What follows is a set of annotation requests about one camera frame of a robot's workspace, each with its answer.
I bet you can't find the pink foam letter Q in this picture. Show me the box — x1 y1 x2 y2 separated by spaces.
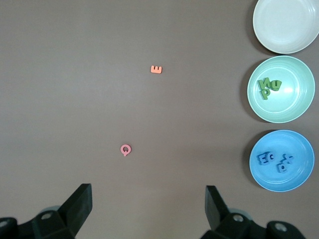
120 143 132 157

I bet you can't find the blue foam letter a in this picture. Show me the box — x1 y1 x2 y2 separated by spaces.
276 161 289 174

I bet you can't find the green plate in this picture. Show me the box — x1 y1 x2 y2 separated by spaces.
247 55 316 123

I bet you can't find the blue foam letter E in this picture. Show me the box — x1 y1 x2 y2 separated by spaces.
256 152 271 166

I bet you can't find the green foam letter N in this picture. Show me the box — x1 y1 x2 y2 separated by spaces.
258 77 271 91

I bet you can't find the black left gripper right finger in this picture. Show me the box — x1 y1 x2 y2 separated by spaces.
201 185 307 239

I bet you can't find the beige plate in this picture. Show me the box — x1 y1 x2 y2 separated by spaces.
252 0 319 54

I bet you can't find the blue foam letter X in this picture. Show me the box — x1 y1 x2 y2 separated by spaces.
281 153 295 165

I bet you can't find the brown table cover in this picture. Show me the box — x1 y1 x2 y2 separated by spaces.
0 0 319 239

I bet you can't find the green foam letter U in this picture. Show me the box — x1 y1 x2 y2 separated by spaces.
270 80 283 92

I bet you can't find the blue plate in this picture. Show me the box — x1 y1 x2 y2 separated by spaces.
249 129 315 192

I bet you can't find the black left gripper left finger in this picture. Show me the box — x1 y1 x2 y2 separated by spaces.
0 183 93 239

